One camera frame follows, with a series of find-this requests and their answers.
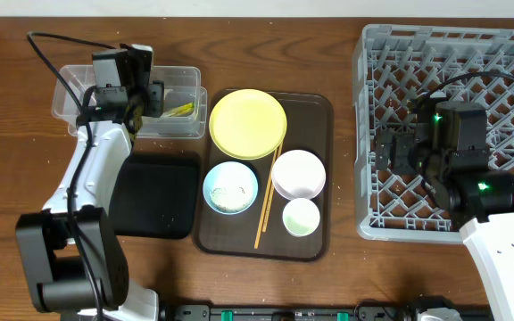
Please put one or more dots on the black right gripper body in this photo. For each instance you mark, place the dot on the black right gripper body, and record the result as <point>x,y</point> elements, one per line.
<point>404,148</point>

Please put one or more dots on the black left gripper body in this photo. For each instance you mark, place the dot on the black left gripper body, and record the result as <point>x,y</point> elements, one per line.
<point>155,92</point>

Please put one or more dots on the green snack wrapper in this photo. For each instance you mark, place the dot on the green snack wrapper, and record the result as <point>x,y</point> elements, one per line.
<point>181,111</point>

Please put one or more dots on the small white cup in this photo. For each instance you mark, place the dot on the small white cup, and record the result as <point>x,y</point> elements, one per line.
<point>301,217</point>

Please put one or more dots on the light blue bowl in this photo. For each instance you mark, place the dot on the light blue bowl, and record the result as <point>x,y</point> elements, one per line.
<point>230,173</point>

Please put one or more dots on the pile of rice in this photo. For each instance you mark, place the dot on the pile of rice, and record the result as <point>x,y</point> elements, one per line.
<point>230,199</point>

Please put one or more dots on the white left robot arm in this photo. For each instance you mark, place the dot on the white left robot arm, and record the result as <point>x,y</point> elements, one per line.
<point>71,257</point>

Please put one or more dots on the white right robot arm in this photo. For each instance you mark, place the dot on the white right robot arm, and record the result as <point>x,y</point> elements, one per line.
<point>448,149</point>

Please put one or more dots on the grey dishwasher rack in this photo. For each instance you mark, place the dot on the grey dishwasher rack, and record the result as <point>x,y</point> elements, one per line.
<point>392,64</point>

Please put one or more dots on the clear plastic bin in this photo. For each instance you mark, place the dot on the clear plastic bin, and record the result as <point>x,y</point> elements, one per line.
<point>182,86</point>

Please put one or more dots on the black square tray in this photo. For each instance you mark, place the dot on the black square tray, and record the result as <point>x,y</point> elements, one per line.
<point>155,196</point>

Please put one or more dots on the pink white bowl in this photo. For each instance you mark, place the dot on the pink white bowl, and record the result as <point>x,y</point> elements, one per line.
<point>298,174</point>

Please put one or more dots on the yellow plate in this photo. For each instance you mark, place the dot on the yellow plate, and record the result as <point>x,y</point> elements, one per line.
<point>248,124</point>

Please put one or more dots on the wooden chopstick left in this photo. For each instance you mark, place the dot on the wooden chopstick left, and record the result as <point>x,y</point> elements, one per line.
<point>265,201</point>

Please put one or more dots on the wooden chopstick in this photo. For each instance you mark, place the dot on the wooden chopstick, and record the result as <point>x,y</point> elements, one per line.
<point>270,189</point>
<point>265,201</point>

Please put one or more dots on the dark brown serving tray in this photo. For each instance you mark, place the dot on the dark brown serving tray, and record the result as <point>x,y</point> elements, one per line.
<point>310,128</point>

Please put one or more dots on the wooden chopstick right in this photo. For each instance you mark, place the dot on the wooden chopstick right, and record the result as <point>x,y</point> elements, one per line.
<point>270,189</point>

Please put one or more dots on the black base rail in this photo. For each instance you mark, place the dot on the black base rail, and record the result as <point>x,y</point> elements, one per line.
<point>422,308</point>

